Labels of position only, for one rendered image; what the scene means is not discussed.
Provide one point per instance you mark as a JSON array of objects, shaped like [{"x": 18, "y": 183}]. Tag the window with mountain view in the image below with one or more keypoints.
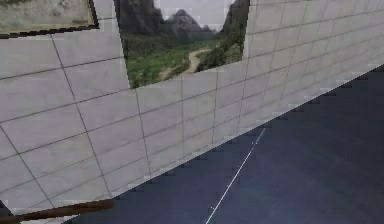
[{"x": 173, "y": 43}]

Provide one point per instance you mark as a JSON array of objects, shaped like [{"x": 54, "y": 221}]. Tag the black framed wall picture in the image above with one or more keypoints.
[{"x": 43, "y": 13}]

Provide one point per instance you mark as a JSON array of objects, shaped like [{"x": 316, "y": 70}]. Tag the brown wooden bar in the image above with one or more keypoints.
[{"x": 60, "y": 210}]

